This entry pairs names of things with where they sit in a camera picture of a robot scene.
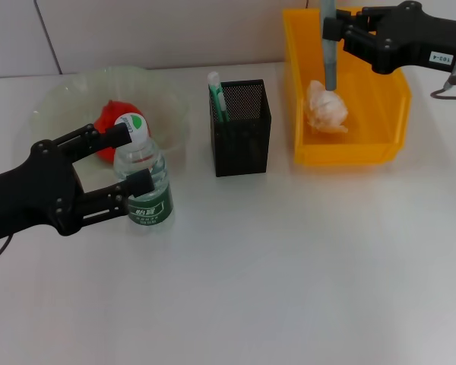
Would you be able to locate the black mesh pen holder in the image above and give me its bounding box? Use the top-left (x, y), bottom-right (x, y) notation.
top-left (207, 78), bottom-right (272, 178)

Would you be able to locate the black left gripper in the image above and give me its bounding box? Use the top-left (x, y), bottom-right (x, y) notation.
top-left (0, 123), bottom-right (156, 247)

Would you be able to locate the clear green-label water bottle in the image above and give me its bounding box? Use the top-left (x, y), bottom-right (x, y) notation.
top-left (112, 113), bottom-right (175, 236)

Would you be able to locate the yellow plastic bin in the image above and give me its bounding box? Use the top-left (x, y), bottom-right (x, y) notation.
top-left (281, 6), bottom-right (412, 167)

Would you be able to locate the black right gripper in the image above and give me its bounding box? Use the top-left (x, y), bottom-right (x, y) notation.
top-left (321, 0), bottom-right (456, 75)

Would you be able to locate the white paper ball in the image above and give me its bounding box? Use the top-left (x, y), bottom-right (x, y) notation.
top-left (306, 79), bottom-right (350, 135)

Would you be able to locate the red-orange toy orange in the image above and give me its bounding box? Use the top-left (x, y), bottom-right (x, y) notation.
top-left (93, 99), bottom-right (149, 164)

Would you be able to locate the grey marker pen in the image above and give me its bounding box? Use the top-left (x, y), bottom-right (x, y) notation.
top-left (320, 0), bottom-right (337, 91)

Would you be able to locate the pale green glass fruit plate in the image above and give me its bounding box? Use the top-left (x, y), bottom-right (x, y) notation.
top-left (29, 66), bottom-right (192, 164)

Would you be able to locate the green utility knife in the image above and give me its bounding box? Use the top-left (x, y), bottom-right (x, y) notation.
top-left (207, 71), bottom-right (229, 123)

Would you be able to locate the left gripper cable with plug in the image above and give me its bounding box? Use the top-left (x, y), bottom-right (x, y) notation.
top-left (0, 233), bottom-right (15, 270)

